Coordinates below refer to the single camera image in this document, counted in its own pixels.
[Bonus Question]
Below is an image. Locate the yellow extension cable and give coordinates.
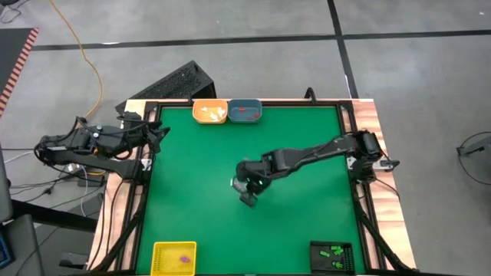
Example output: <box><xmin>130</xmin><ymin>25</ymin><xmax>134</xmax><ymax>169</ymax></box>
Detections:
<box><xmin>48</xmin><ymin>0</ymin><xmax>104</xmax><ymax>120</ymax></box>

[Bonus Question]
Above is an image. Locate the yellow mesh basket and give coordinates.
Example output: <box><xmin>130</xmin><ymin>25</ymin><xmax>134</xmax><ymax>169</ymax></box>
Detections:
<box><xmin>150</xmin><ymin>241</ymin><xmax>198</xmax><ymax>276</ymax></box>

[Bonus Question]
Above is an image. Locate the black mat orange striped edge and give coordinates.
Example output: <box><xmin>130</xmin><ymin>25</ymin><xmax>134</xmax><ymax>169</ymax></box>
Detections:
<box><xmin>0</xmin><ymin>27</ymin><xmax>41</xmax><ymax>116</ymax></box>

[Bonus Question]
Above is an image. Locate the blue plastic bin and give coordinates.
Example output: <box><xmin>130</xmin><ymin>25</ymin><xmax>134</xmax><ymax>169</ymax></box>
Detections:
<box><xmin>226</xmin><ymin>97</ymin><xmax>264</xmax><ymax>123</ymax></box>

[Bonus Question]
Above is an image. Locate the orange plastic bin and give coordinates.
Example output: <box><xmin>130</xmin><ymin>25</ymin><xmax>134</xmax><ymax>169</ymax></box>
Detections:
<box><xmin>192</xmin><ymin>97</ymin><xmax>230</xmax><ymax>124</ymax></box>

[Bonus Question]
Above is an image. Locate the white floor cable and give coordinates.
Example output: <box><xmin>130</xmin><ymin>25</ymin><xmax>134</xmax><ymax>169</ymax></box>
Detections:
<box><xmin>2</xmin><ymin>149</ymin><xmax>39</xmax><ymax>166</ymax></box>

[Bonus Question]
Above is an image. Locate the black floor bar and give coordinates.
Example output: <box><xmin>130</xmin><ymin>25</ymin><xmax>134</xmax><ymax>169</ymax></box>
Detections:
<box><xmin>11</xmin><ymin>199</ymin><xmax>99</xmax><ymax>234</ymax></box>

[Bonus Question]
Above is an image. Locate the wooden table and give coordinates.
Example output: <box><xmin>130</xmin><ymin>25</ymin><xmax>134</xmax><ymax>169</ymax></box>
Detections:
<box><xmin>87</xmin><ymin>98</ymin><xmax>417</xmax><ymax>276</ymax></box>

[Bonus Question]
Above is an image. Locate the black mesh basket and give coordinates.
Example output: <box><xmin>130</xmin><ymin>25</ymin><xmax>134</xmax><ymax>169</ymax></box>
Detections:
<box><xmin>308</xmin><ymin>240</ymin><xmax>355</xmax><ymax>275</ymax></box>

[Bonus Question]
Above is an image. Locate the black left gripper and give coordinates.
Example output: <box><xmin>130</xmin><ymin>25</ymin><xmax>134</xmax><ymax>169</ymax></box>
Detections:
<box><xmin>122</xmin><ymin>110</ymin><xmax>172</xmax><ymax>154</ymax></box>

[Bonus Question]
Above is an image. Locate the green table mat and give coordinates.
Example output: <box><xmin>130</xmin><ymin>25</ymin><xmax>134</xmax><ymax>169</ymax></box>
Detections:
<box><xmin>136</xmin><ymin>106</ymin><xmax>367</xmax><ymax>274</ymax></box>

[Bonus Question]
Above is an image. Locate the black table foot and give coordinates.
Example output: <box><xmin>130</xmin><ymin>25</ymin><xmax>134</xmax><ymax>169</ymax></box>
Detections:
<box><xmin>57</xmin><ymin>251</ymin><xmax>91</xmax><ymax>271</ymax></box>

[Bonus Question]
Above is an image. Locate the black floor cable bundle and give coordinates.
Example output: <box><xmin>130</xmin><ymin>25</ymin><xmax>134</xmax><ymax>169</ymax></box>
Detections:
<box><xmin>9</xmin><ymin>168</ymin><xmax>108</xmax><ymax>204</ymax></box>

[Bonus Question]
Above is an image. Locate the black perforated case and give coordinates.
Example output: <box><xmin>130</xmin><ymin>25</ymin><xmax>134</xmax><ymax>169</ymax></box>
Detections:
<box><xmin>114</xmin><ymin>60</ymin><xmax>217</xmax><ymax>117</ymax></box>

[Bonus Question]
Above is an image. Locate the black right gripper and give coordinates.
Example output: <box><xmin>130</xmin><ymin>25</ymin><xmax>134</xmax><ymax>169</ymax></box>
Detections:
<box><xmin>234</xmin><ymin>154</ymin><xmax>275</xmax><ymax>209</ymax></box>

